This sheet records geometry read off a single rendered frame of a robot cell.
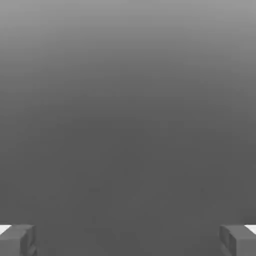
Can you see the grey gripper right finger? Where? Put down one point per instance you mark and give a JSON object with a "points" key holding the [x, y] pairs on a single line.
{"points": [[240, 241]]}

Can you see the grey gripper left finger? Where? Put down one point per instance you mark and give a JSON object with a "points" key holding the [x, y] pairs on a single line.
{"points": [[16, 240]]}

